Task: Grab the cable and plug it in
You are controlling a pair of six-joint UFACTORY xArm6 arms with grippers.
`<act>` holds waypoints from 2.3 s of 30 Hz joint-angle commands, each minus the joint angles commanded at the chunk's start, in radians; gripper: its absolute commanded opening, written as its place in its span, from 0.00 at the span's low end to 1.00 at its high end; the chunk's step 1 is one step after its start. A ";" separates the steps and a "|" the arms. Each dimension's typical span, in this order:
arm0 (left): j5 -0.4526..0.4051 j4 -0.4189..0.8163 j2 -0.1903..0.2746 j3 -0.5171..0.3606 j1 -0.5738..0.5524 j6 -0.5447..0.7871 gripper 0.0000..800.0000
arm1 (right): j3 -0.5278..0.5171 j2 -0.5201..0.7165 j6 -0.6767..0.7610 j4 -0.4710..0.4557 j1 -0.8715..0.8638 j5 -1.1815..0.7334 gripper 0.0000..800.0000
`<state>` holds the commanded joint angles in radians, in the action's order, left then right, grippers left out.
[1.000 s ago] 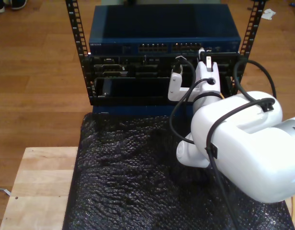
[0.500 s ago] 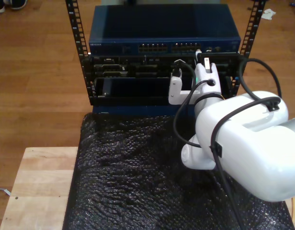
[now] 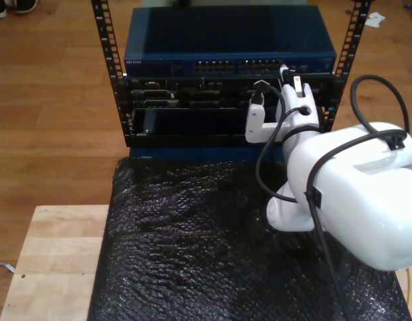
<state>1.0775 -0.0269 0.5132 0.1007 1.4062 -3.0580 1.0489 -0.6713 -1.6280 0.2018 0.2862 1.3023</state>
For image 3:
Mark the crumpled white paper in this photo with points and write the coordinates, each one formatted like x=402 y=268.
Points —
x=375 y=20

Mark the blue network switch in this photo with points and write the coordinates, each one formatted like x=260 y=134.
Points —
x=226 y=33

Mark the white floor strip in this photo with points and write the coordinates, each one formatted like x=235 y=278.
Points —
x=2 y=265

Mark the black rack server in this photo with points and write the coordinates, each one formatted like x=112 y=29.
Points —
x=179 y=93

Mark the black bubble wrap mat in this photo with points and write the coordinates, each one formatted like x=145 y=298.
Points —
x=176 y=267

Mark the blue base board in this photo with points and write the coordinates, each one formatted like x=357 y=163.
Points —
x=192 y=152

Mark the black perforated rack post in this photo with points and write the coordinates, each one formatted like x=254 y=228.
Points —
x=360 y=20
x=103 y=40

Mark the person's dark shoe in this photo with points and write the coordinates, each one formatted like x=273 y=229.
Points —
x=25 y=6

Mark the black rack shelf tray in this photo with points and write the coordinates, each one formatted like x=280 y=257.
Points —
x=192 y=123

